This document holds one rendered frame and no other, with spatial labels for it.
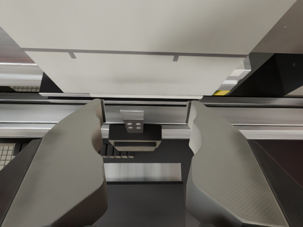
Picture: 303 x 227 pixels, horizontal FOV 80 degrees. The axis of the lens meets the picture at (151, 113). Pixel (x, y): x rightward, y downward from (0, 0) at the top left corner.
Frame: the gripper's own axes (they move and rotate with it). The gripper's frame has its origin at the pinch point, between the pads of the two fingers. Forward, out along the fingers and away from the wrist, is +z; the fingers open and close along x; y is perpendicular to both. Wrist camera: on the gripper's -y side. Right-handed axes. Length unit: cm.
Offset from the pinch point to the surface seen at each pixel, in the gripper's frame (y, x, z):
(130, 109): 8.0, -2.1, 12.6
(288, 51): 1.3, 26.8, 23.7
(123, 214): 13.1, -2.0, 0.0
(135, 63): -1.0, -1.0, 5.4
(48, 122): 21.4, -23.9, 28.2
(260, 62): 45, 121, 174
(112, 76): 0.9, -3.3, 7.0
